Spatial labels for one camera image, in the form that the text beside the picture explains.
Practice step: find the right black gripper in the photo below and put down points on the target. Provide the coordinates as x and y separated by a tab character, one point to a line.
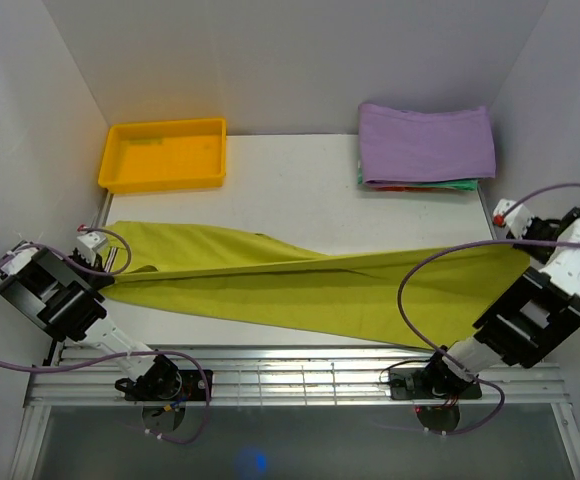
536	222

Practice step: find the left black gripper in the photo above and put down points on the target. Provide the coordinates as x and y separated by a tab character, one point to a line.
98	280

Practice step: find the yellow-green trousers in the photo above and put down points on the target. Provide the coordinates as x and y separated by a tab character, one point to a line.
411	298

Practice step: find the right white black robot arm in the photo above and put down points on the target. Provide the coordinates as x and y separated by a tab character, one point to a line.
537	313

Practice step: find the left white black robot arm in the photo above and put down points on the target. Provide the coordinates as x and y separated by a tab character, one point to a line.
65	303

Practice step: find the folded purple trousers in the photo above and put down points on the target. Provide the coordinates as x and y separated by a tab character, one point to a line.
405	147

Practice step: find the folded green garment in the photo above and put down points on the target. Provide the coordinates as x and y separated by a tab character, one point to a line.
450	185

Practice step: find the yellow plastic tray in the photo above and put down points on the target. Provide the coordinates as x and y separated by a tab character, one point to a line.
147	157

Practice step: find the folded red garment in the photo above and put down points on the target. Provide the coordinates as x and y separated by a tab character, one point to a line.
405	188

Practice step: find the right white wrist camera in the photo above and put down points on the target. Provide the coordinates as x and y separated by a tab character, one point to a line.
516	217

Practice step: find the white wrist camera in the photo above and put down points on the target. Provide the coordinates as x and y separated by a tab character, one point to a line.
90	244
516	217

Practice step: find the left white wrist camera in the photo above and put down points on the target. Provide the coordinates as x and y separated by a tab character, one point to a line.
90	244

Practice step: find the aluminium rail frame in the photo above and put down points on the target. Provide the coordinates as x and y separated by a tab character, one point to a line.
297	405

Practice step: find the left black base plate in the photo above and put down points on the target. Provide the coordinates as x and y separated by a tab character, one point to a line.
186	385

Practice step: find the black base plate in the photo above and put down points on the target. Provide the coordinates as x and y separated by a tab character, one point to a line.
186	385
418	384

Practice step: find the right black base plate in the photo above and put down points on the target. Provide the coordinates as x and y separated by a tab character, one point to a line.
418	384

